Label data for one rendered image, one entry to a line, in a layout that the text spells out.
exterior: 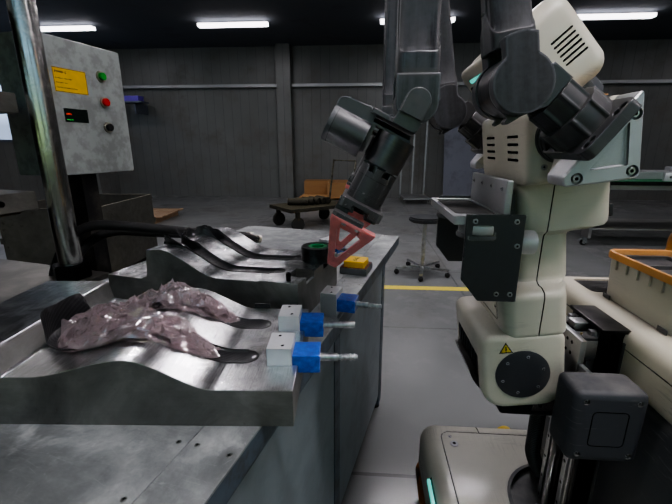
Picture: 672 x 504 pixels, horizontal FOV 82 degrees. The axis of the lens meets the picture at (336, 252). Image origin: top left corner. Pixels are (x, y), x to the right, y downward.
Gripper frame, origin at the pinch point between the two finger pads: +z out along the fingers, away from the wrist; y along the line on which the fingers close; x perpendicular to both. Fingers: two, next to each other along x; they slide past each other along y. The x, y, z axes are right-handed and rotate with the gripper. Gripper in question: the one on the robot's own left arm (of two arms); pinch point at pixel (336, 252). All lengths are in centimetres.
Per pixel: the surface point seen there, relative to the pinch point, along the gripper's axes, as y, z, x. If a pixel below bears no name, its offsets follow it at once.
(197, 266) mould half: -20.4, 23.2, -24.5
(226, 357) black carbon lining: 8.3, 20.2, -7.6
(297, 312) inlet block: -1.8, 13.3, -0.9
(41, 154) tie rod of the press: -40, 24, -78
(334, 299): -17.6, 14.5, 5.6
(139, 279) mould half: -23, 34, -36
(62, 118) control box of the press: -58, 18, -89
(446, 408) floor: -95, 69, 84
